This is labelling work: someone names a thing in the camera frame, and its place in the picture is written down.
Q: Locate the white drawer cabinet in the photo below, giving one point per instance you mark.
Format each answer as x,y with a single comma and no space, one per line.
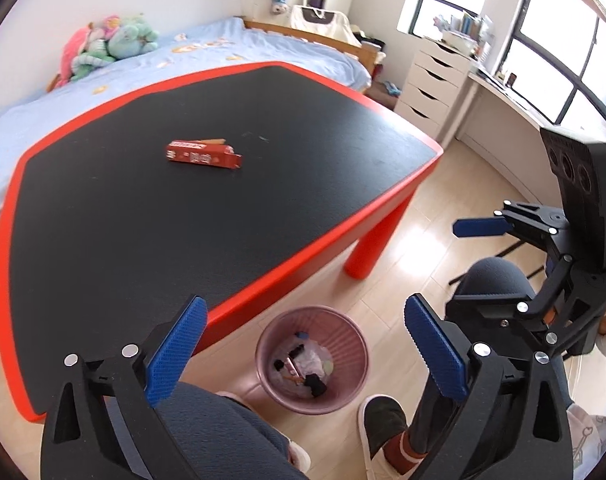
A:
432,86

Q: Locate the white chair with bag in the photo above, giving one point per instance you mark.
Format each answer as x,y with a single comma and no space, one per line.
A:
330,24

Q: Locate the person leg dark trousers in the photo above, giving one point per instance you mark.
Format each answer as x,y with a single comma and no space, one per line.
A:
223,438

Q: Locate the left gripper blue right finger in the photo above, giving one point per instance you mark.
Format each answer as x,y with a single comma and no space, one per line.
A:
442,346

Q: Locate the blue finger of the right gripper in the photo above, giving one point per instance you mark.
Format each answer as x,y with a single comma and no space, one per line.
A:
481,227
489,309

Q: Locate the black slipper foot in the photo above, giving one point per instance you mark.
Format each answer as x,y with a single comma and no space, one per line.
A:
384,433

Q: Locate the red snack box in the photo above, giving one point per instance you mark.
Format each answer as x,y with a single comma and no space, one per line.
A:
219,155

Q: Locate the pink mesh trash bin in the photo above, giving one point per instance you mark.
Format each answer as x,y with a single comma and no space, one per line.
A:
312,360

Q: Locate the red-edged black table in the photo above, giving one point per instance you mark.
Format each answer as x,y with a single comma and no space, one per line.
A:
102,238

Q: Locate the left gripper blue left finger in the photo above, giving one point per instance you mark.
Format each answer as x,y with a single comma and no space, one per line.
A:
165,365

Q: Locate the bed with blue sheet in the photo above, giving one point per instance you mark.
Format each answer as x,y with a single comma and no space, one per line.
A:
220,44

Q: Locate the plush toy pile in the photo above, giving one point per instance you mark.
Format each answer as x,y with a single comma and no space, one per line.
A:
98,45

